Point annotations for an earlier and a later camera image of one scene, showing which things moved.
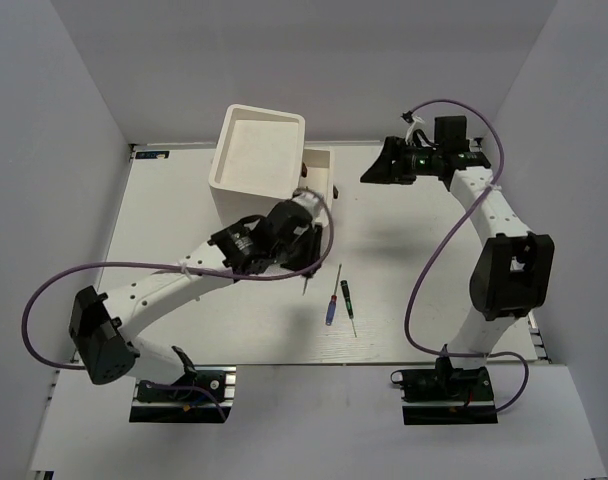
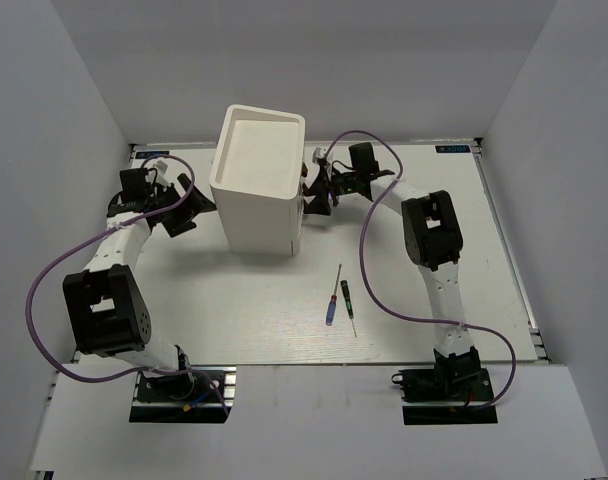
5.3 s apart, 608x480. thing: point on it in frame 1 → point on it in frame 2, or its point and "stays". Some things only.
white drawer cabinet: x=257 y=161 stays
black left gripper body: x=302 y=253 → x=183 y=212
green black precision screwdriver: x=349 y=304 stays
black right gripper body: x=413 y=161 → x=335 y=184
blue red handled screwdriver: x=333 y=302 stays
